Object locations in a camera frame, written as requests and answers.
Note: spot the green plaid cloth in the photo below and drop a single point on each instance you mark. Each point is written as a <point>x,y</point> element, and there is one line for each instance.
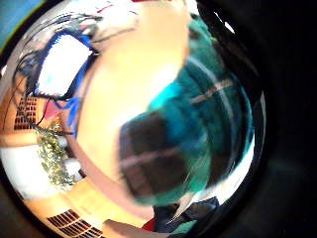
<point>185,125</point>

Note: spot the the person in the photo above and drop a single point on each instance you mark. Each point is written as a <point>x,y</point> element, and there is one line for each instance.
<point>185,216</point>

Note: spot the blue-framed white board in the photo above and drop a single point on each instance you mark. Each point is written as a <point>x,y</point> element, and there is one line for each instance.
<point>62,64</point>

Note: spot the dark slatted vent grille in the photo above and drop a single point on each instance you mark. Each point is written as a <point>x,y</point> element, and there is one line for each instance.
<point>27,114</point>
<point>71,224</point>

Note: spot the decorated green christmas tree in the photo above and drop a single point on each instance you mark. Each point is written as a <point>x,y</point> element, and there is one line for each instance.
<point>54,158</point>

